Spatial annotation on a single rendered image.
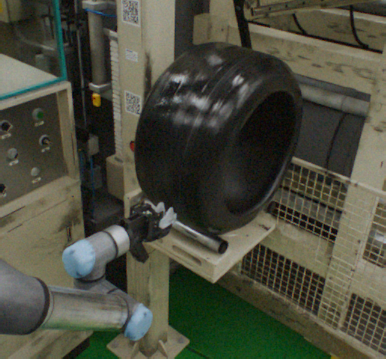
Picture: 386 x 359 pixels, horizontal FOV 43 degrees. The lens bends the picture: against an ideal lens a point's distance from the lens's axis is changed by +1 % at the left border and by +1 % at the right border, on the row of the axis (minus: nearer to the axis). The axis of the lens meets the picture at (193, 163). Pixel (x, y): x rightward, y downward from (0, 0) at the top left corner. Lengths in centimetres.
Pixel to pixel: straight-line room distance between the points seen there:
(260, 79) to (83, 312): 72
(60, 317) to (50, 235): 91
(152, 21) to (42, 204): 72
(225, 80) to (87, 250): 54
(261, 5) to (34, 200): 99
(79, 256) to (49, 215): 67
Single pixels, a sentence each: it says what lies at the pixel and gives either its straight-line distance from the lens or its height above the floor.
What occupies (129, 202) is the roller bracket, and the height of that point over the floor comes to 93.
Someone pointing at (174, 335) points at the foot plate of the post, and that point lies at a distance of 240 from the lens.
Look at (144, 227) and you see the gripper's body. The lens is 126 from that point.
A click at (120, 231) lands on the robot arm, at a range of 120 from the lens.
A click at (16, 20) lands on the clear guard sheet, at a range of 152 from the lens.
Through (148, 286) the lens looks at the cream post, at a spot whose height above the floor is 45.
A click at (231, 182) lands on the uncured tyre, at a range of 171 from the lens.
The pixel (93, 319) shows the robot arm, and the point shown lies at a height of 111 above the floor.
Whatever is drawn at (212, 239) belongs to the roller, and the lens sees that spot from 148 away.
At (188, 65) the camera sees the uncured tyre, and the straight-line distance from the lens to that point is 133.
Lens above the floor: 187
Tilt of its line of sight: 31 degrees down
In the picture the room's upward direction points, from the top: 3 degrees clockwise
